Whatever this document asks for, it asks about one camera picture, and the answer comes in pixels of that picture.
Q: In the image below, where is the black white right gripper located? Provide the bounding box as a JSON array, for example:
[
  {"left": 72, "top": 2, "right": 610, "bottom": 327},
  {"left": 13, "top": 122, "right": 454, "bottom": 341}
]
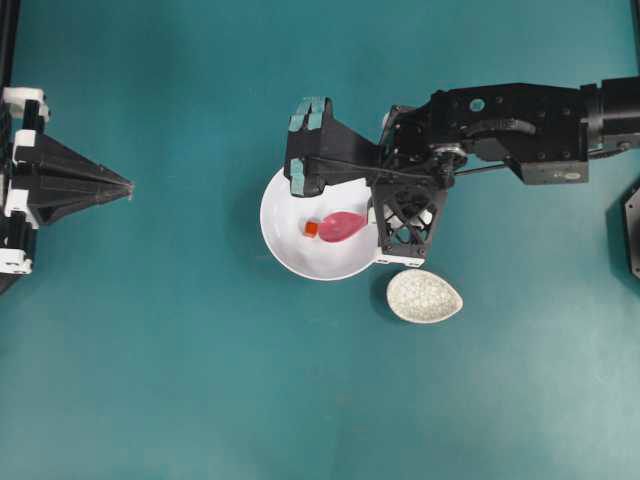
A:
[{"left": 367, "top": 174, "right": 448, "bottom": 266}]

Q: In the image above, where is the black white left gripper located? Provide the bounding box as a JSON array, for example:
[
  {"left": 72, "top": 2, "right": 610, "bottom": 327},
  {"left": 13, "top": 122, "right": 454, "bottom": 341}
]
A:
[{"left": 1, "top": 87, "right": 134, "bottom": 274}]

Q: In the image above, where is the pink ceramic spoon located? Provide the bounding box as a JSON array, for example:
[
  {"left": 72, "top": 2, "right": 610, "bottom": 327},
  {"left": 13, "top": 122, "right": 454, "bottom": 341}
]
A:
[{"left": 318, "top": 211, "right": 368, "bottom": 243}]

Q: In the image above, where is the small red block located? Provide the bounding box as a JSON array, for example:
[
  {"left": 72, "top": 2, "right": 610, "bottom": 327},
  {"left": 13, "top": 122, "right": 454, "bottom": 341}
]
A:
[{"left": 303, "top": 221, "right": 320, "bottom": 238}]

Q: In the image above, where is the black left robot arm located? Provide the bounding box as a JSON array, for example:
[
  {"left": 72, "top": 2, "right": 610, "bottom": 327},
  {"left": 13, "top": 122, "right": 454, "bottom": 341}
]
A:
[{"left": 1, "top": 1, "right": 134, "bottom": 291}]

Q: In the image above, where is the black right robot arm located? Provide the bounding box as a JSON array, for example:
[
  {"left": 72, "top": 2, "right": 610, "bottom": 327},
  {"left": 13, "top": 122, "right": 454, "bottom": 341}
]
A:
[{"left": 370, "top": 77, "right": 639, "bottom": 266}]

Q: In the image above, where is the speckled white spoon rest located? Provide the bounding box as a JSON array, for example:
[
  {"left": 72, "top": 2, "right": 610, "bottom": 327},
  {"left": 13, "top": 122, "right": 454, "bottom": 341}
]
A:
[{"left": 386, "top": 269, "right": 464, "bottom": 324}]

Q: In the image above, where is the white round bowl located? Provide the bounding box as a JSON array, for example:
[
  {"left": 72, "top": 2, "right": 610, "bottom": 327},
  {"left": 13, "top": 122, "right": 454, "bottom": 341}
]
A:
[{"left": 260, "top": 170, "right": 378, "bottom": 281}]

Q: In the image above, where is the black teal wrist camera mount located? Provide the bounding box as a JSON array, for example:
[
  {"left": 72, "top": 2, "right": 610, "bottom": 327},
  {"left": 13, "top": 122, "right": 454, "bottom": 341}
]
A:
[{"left": 283, "top": 97, "right": 385, "bottom": 198}]

